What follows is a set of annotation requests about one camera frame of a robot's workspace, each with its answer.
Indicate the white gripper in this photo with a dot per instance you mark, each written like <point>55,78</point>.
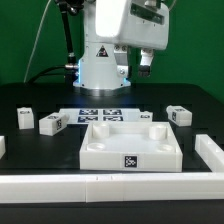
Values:
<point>145,27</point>

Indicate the white square tabletop part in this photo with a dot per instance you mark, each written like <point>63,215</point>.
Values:
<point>130,146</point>

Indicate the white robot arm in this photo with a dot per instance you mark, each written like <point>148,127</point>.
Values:
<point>111,29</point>

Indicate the white fiducial marker sheet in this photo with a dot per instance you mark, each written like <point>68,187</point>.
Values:
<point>85,115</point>

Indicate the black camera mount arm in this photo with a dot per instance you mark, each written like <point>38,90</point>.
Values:
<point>69,7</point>

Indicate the white right obstacle wall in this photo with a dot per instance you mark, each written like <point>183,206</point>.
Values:
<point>210,152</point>

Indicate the white obstacle wall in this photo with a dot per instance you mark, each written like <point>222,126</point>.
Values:
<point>110,187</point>
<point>2,146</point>
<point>210,152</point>

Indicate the white front obstacle wall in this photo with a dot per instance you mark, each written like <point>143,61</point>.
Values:
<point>110,187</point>

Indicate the white left obstacle wall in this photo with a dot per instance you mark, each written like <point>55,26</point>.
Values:
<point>2,146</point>

